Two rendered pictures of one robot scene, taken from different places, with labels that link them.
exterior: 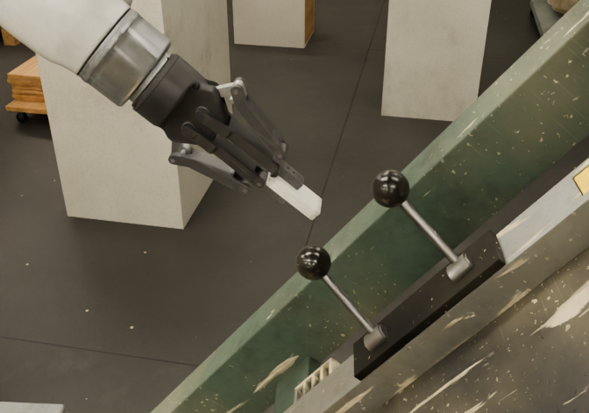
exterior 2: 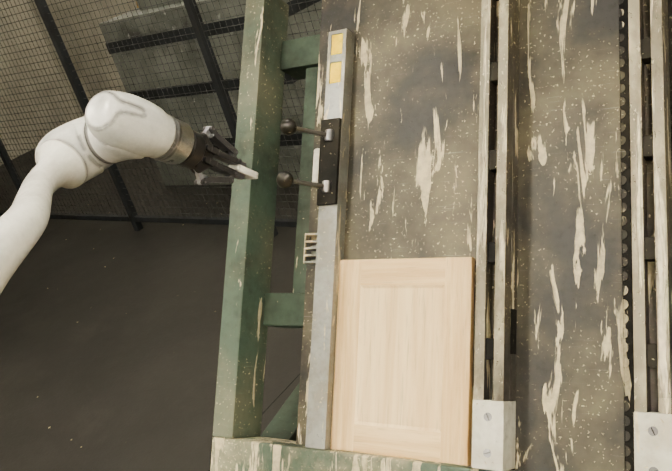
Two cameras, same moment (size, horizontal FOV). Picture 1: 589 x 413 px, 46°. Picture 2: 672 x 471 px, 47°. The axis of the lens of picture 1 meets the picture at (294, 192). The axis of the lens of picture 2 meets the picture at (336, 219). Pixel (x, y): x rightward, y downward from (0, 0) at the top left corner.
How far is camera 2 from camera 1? 1.37 m
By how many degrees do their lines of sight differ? 53
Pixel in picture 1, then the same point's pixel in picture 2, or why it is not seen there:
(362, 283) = (261, 229)
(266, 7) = not seen: outside the picture
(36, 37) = (158, 134)
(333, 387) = (327, 224)
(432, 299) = (331, 153)
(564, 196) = (334, 88)
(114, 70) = (185, 135)
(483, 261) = (334, 124)
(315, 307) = (254, 259)
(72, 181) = not seen: outside the picture
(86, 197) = not seen: outside the picture
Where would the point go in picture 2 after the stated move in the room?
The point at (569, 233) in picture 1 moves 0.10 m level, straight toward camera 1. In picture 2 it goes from (346, 96) to (375, 96)
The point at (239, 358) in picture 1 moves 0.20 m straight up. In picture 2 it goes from (244, 321) to (214, 247)
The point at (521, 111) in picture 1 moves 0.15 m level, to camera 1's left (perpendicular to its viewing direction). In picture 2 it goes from (263, 103) to (233, 126)
